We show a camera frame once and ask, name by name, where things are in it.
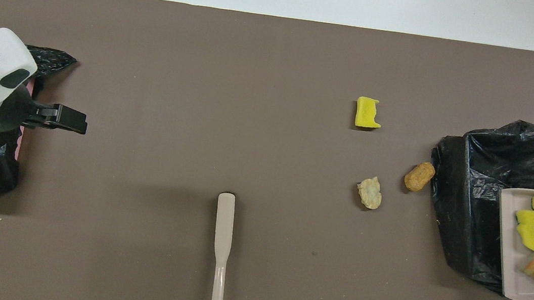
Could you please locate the brown croquette nugget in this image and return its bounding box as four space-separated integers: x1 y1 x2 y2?
403 160 437 194

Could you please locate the right black trash bag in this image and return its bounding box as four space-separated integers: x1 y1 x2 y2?
416 110 534 300

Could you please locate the pale fried food piece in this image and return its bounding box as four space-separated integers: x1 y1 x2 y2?
354 175 385 211

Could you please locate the beige brush with black bristles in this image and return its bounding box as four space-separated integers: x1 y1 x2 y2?
206 192 238 300

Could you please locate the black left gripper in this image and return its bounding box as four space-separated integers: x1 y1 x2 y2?
0 81 92 143

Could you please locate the brown table mat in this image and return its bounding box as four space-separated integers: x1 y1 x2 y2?
0 0 534 300

